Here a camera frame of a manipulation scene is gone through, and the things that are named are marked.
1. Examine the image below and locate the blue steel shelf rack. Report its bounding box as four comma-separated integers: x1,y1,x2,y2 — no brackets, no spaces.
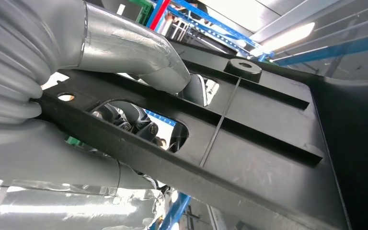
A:
149,192,193,230
146,0,368,67

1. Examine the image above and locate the green plastic crate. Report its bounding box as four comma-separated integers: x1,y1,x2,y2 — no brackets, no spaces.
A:
65,136,85,148
128,0,154,26

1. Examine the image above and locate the red barrier belt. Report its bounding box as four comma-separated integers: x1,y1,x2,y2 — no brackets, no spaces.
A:
149,0,172,31

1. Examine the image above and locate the ceiling light strip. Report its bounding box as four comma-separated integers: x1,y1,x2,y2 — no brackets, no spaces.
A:
251,22,316,58

